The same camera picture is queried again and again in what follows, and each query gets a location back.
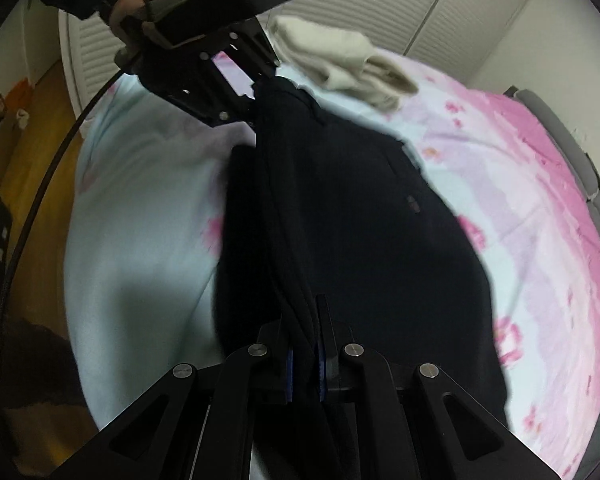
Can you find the folded beige garment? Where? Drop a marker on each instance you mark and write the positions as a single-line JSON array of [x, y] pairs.
[[335, 57]]

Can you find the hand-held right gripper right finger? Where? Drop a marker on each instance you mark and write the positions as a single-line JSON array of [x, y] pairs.
[[321, 370]]

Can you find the black pants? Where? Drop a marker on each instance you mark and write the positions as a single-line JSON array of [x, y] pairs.
[[355, 235]]

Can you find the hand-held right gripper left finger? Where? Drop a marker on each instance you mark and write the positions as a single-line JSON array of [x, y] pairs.
[[289, 375]]

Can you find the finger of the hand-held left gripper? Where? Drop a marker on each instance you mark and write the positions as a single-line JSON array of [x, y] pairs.
[[195, 90], [252, 42]]

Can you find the person's left hand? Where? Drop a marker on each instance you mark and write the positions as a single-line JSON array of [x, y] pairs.
[[127, 10]]

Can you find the orange bag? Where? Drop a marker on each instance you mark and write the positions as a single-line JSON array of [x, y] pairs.
[[19, 91]]

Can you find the pink and blue floral bedsheet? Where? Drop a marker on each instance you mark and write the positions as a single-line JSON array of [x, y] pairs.
[[140, 220]]

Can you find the grey upholstered headboard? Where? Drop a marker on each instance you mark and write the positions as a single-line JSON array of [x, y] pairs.
[[565, 140]]

